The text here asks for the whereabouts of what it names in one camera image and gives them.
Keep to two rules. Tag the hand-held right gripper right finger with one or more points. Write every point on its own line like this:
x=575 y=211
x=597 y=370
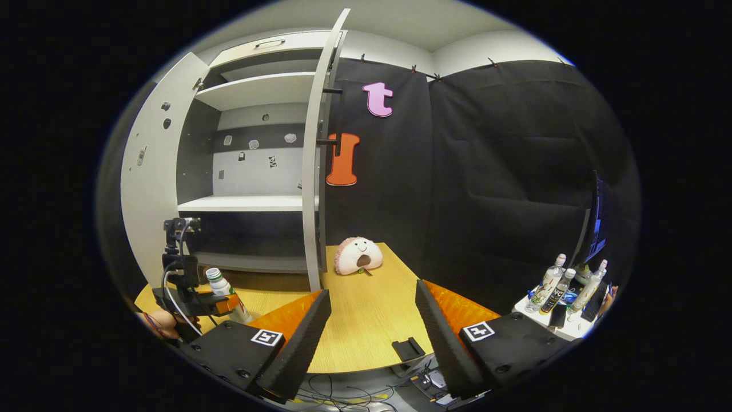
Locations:
x=443 y=343

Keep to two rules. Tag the dark labelled bottle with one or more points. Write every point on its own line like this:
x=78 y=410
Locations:
x=557 y=294

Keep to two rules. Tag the white side table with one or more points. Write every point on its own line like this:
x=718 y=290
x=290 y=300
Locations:
x=566 y=331

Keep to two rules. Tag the black phone stand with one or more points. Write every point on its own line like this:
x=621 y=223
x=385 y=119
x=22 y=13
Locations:
x=409 y=349

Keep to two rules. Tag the computer monitor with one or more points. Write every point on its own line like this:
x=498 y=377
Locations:
x=595 y=223

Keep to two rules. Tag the white cabinet drawer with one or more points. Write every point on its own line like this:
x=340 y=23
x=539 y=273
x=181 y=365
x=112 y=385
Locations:
x=297 y=46

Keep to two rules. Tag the black backdrop cloth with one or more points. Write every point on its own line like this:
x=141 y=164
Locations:
x=486 y=171

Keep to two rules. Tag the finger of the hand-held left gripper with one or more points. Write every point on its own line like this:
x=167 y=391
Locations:
x=189 y=302

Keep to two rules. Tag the clear green label plastic bottle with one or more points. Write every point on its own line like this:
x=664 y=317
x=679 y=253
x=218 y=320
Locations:
x=220 y=286

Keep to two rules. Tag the white cabinet door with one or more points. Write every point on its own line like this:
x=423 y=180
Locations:
x=311 y=200
x=154 y=200

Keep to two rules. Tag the white open shelf cabinet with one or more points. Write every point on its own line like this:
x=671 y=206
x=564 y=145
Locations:
x=251 y=91

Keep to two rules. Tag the pink smiling plush toy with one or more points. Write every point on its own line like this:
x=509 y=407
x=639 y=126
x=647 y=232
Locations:
x=357 y=252

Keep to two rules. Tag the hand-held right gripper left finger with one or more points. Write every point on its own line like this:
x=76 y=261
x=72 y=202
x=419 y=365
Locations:
x=297 y=349

